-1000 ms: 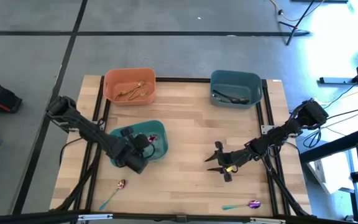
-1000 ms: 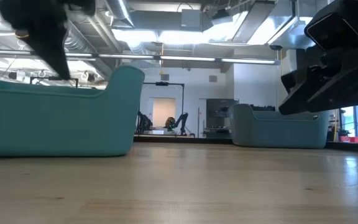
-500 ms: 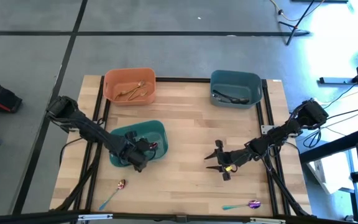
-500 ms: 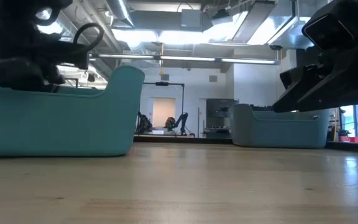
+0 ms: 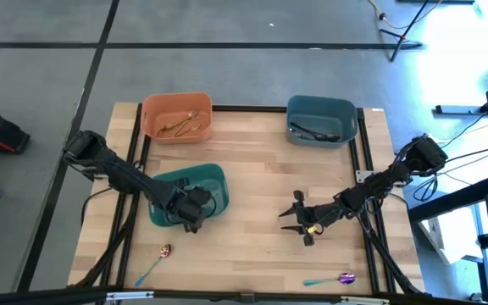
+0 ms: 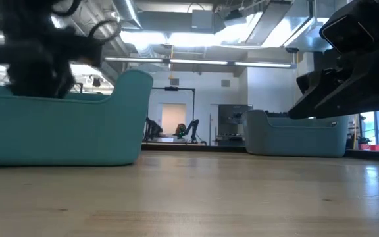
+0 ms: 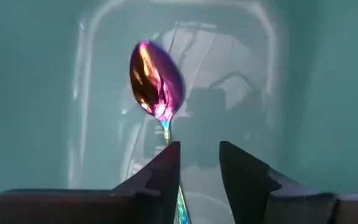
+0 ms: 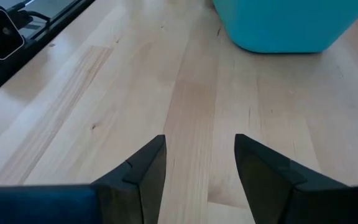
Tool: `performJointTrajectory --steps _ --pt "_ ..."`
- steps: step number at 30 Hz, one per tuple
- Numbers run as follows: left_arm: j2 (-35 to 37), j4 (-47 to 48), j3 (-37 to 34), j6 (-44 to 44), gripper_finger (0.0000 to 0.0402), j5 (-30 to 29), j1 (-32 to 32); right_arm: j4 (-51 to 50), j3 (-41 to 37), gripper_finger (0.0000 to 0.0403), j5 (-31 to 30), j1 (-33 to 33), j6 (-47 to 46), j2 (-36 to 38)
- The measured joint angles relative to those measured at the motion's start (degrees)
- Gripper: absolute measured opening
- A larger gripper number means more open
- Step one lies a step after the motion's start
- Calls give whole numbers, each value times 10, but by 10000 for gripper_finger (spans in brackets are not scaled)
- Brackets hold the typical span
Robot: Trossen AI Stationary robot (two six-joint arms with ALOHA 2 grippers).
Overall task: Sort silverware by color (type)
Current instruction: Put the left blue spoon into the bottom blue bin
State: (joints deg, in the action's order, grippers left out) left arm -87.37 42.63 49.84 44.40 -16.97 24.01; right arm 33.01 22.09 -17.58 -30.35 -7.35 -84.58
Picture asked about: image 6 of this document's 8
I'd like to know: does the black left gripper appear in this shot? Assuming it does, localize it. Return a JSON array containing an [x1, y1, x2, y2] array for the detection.
[[0, 29, 107, 99]]

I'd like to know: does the teal plastic bin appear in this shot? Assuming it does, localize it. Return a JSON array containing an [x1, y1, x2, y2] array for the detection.
[[0, 69, 154, 167]]

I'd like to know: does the grey-blue plastic bin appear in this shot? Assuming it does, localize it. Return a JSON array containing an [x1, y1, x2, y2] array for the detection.
[[241, 109, 350, 158]]

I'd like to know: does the dark cabinet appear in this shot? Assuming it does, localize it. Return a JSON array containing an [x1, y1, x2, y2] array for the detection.
[[218, 104, 253, 147]]

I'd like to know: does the long ceiling light strip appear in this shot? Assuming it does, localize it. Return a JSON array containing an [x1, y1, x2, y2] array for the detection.
[[103, 55, 297, 69]]

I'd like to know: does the grey ceiling unit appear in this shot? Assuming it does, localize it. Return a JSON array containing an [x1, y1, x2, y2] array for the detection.
[[191, 9, 215, 34]]

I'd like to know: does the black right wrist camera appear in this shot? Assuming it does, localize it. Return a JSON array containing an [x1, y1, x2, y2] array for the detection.
[[319, 5, 376, 54]]

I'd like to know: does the rectangular silver air duct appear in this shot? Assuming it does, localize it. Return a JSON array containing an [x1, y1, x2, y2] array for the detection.
[[245, 0, 335, 53]]

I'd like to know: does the black background gantry frame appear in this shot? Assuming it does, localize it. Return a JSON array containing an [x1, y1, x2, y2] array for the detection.
[[150, 86, 196, 143]]

